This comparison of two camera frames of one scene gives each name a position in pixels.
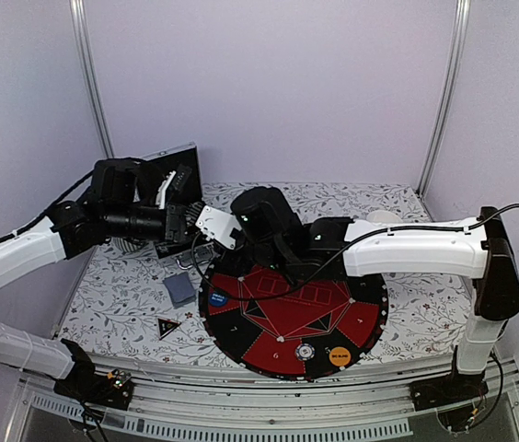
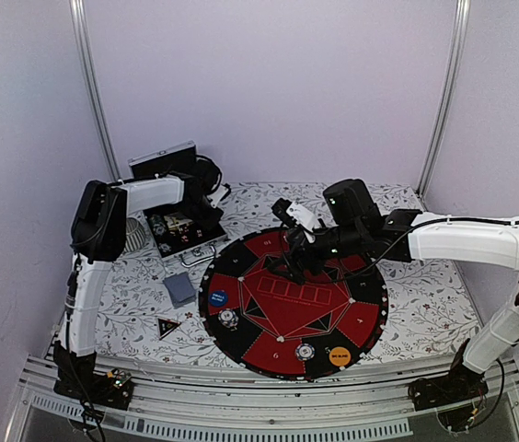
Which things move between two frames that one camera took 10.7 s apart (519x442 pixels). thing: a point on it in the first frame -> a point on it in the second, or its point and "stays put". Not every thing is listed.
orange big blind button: [340, 355] stays put
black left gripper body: [122, 223] -> [201, 209]
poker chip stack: [305, 352] stays put
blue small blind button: [218, 299] stays put
